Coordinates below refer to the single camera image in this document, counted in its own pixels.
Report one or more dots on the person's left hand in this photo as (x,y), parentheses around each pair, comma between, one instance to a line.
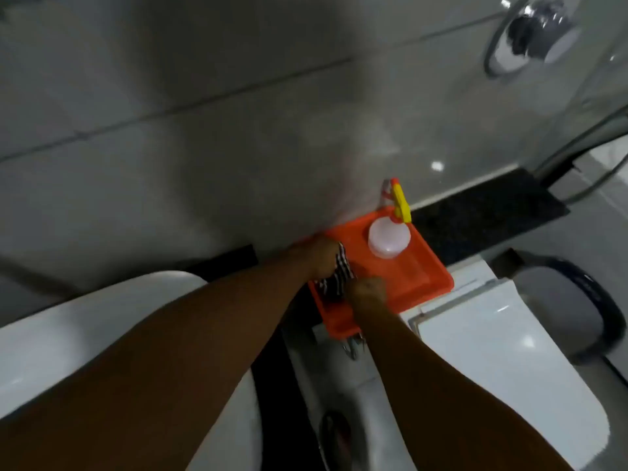
(318,257)

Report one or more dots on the person's right hand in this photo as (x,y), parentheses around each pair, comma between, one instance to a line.
(367,293)

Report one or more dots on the black white striped cloth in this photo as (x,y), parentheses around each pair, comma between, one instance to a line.
(341,277)

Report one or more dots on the orange plastic tray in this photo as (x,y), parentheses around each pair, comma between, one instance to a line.
(417,274)

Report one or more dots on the person's left forearm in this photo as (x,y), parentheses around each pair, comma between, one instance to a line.
(162,367)

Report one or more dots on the person's right forearm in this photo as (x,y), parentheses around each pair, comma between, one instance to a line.
(441,402)

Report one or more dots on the person's foot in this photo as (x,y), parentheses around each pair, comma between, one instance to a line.
(336,443)

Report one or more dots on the small chrome tap valve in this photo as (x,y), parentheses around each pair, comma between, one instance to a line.
(351,349)

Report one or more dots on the white spray bottle yellow trigger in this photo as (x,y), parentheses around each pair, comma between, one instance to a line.
(388,237)

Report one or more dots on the black granite ledge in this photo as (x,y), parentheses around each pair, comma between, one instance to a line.
(490,210)

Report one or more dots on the white toilet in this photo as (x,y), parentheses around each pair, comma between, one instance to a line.
(505,358)

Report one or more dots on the dark blue plastic bucket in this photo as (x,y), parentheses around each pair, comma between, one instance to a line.
(604,309)

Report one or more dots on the dark thick pipe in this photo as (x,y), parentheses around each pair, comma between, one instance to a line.
(579,142)

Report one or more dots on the white ceramic sink basin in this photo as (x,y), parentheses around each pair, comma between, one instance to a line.
(54,338)

